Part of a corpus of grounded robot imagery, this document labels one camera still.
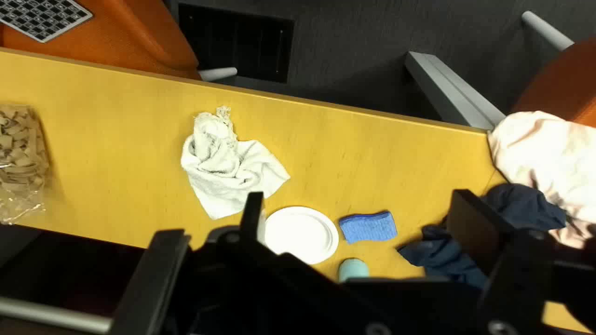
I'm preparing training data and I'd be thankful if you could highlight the white frayed towel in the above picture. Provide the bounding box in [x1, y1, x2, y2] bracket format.
[180, 107, 290, 220]

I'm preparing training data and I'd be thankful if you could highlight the grey table leg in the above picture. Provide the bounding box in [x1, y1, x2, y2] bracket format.
[403, 53, 504, 131]

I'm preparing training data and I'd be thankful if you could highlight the large white pink cloth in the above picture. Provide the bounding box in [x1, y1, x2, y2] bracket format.
[487, 110, 596, 250]

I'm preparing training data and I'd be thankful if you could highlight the light blue cup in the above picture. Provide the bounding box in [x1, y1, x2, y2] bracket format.
[336, 257, 370, 284]

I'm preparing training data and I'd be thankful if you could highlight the white paper plate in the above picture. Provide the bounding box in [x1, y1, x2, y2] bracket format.
[256, 207, 338, 265]

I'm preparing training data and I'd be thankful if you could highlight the blue sponge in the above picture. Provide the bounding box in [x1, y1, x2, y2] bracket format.
[338, 211, 396, 244]

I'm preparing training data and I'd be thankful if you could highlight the clear bag of snacks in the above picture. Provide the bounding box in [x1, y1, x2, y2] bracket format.
[0, 105, 48, 224]

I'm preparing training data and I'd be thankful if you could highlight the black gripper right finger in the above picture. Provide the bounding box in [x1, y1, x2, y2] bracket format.
[446, 190, 511, 261]

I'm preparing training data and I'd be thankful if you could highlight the orange chair with grid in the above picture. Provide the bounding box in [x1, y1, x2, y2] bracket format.
[0, 0, 199, 79]

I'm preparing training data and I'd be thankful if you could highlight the navy blue cloth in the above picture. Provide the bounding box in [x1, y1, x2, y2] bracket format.
[396, 183, 569, 293]

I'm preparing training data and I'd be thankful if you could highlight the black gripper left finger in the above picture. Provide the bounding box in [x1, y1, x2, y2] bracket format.
[240, 192, 264, 244]

